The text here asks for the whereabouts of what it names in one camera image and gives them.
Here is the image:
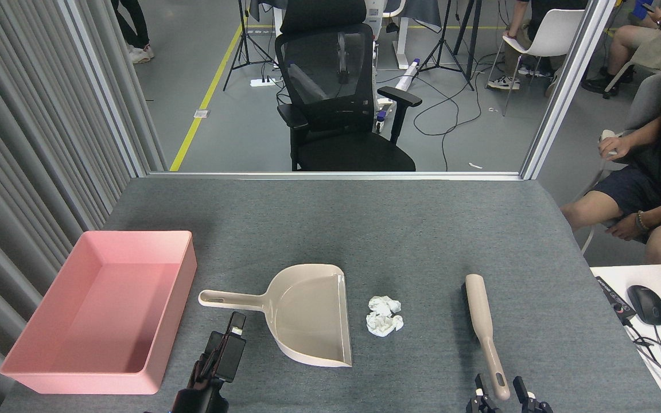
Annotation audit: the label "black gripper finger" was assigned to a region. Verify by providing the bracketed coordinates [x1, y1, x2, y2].
[513, 376, 553, 413]
[466, 374, 500, 413]

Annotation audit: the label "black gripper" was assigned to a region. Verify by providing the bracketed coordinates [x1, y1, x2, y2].
[171, 311, 247, 413]

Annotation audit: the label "beige plastic dustpan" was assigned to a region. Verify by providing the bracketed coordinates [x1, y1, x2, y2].
[199, 264, 353, 368]

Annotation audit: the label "beige hand brush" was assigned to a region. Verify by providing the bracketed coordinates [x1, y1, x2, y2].
[460, 274, 511, 401]

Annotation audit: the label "white paper ball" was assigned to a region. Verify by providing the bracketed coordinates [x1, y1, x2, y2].
[366, 313, 405, 338]
[368, 295, 402, 317]

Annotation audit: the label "black computer mouse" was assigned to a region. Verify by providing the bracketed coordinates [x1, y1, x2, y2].
[627, 285, 661, 326]

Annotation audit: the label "pink plastic bin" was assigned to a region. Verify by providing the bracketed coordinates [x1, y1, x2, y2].
[0, 231, 198, 395]

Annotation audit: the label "person's left hand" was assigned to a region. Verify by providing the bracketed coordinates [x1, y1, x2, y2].
[606, 213, 647, 241]

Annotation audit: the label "person's right hand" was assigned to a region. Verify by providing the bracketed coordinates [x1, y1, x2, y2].
[599, 137, 632, 164]

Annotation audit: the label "black mesh office chair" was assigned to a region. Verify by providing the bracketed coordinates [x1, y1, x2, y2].
[275, 0, 423, 172]

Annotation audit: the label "grey pleated curtain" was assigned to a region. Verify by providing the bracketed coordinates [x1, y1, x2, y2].
[0, 0, 168, 413]

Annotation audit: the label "black tripod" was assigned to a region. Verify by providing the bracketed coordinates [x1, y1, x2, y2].
[419, 0, 483, 91]
[223, 0, 277, 91]

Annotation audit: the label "grey padded chair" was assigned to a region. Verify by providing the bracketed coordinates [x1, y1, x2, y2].
[571, 73, 661, 256]

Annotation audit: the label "white and purple tube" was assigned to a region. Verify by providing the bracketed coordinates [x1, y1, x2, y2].
[395, 58, 421, 92]

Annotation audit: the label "standing person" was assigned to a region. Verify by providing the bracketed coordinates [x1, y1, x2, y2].
[111, 0, 155, 64]

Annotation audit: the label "person on white chair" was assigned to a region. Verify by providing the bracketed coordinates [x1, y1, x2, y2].
[488, 0, 589, 91]

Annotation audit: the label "white desk stand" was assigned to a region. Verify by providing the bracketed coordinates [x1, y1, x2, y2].
[365, 0, 411, 71]

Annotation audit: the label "white plastic chair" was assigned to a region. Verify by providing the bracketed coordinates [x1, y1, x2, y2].
[487, 8, 586, 116]

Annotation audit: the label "black desk cable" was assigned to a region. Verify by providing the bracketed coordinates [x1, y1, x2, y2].
[623, 318, 661, 399]

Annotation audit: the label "silver frame rail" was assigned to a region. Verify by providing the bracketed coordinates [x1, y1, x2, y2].
[148, 171, 523, 181]

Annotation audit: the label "slim silver frame post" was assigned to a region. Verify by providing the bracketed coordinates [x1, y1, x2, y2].
[58, 0, 147, 178]

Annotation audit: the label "black floor cables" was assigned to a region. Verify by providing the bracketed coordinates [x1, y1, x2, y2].
[376, 52, 515, 172]

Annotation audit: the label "wide silver frame post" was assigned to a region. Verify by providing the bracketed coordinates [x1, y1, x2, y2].
[520, 0, 618, 180]

